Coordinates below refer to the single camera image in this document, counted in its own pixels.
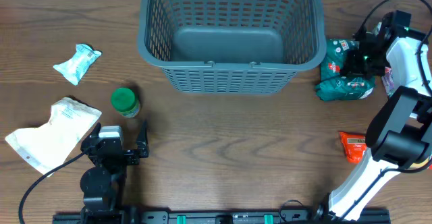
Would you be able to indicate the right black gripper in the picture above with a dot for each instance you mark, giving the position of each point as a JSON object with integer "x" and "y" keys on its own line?
{"x": 352, "y": 68}

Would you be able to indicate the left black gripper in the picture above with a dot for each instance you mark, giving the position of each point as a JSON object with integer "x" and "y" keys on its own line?
{"x": 132, "y": 156}

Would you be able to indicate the green coffee bag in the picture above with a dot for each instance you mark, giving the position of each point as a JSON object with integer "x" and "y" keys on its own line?
{"x": 333, "y": 85}

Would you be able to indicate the tissue multipack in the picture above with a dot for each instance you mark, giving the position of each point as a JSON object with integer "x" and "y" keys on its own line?
{"x": 387, "y": 78}

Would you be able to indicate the orange spaghetti packet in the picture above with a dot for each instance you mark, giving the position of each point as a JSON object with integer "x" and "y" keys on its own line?
{"x": 354, "y": 146}

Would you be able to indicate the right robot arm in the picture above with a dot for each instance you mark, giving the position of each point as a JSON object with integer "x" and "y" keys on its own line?
{"x": 398, "y": 139}

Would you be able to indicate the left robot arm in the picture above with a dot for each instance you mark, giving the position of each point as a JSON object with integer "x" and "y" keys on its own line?
{"x": 103, "y": 185}

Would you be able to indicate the green lid jar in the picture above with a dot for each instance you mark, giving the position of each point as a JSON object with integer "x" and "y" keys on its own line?
{"x": 125, "y": 102}

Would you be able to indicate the cream paper pouch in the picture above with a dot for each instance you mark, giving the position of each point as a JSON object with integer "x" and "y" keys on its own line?
{"x": 48, "y": 146}

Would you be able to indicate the light blue snack packet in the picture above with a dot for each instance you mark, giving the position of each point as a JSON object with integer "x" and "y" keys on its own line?
{"x": 75, "y": 68}

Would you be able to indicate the grey plastic basket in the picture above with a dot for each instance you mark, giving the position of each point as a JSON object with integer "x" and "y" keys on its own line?
{"x": 231, "y": 46}

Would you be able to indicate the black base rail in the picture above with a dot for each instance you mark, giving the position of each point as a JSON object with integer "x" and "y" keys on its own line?
{"x": 164, "y": 217}

